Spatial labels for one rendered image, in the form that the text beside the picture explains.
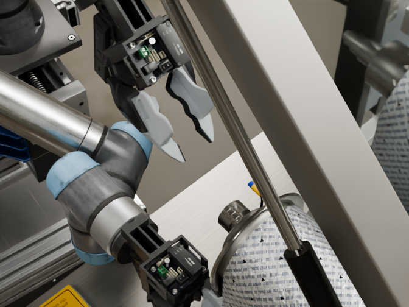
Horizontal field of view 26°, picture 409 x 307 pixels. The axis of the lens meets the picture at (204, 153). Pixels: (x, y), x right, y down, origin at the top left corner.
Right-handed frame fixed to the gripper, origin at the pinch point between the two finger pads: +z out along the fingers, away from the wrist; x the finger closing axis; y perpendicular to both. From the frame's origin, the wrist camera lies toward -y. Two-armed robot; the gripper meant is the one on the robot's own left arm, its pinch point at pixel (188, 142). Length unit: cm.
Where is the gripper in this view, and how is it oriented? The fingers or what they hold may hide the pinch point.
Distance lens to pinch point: 101.1
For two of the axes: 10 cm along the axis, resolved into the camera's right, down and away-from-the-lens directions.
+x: 7.6, -5.4, 3.6
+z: 5.1, 8.4, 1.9
